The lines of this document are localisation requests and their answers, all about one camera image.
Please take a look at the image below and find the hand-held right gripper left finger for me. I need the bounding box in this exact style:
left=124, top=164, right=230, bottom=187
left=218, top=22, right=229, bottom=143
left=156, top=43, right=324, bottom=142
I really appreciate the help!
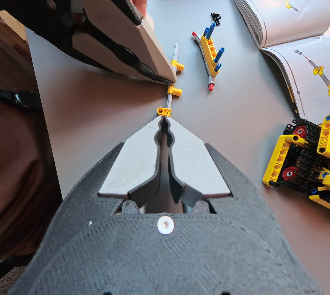
left=98, top=116, right=165, bottom=208

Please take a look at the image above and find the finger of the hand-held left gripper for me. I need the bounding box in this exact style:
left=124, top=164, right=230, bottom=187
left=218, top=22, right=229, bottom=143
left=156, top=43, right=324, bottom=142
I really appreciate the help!
left=72, top=29, right=169, bottom=83
left=70, top=0, right=178, bottom=84

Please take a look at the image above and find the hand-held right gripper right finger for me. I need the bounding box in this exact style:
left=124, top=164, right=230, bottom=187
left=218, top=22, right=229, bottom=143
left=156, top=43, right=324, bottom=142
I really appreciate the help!
left=164, top=117, right=231, bottom=213

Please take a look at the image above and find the grey axle with yellow connectors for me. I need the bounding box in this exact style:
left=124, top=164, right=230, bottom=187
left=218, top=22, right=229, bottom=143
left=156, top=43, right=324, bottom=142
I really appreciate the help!
left=157, top=43, right=185, bottom=117

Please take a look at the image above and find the yellow and black lego vehicle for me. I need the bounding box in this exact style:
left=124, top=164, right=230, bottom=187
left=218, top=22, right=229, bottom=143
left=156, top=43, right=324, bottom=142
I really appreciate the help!
left=262, top=114, right=330, bottom=209

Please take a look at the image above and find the yellow beam with blue pins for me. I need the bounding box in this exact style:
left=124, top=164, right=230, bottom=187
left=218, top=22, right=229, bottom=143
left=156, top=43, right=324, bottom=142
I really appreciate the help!
left=191, top=22, right=225, bottom=92

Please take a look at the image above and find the person's brown clothing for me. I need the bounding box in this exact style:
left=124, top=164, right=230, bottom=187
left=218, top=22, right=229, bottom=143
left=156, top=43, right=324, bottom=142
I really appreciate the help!
left=0, top=39, right=63, bottom=258

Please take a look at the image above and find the open instruction booklet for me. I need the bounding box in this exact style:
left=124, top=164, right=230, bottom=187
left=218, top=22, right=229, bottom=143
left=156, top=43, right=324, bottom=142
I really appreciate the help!
left=225, top=0, right=330, bottom=121

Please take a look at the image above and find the black strap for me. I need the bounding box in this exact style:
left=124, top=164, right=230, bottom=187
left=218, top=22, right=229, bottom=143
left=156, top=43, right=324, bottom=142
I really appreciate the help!
left=0, top=89, right=43, bottom=110

